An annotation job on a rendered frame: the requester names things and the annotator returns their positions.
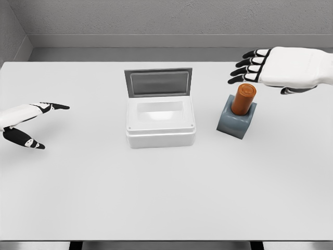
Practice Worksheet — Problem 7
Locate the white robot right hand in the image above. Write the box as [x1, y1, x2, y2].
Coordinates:
[227, 46, 325, 95]

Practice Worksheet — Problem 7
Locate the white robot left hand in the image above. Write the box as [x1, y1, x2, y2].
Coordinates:
[0, 102, 70, 151]

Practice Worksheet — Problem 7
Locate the grey hinged box lid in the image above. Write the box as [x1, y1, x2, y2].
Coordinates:
[124, 67, 194, 98]

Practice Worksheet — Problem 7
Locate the white rectangular box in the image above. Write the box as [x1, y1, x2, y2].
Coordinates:
[125, 94, 197, 149]

